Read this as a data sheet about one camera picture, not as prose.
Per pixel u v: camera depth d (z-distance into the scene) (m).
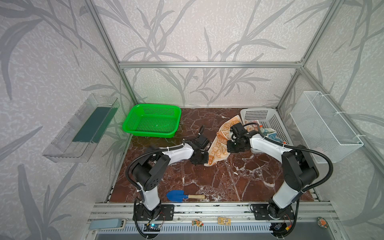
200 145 0.74
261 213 0.73
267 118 1.10
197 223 0.71
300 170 0.47
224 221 0.71
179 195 0.79
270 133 0.89
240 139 0.69
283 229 0.71
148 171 0.47
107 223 0.68
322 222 0.71
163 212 0.73
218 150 0.95
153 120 1.12
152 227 0.71
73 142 0.63
